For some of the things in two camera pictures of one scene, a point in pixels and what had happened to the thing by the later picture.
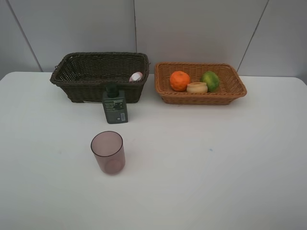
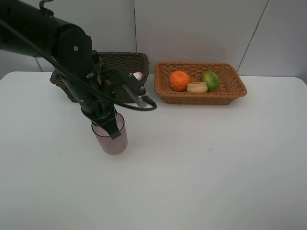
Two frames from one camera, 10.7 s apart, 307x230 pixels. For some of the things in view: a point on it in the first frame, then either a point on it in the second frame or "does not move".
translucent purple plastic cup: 109,149 to 116,146
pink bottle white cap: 135,77 does not move
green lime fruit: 212,80 does not move
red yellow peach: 197,87 does not move
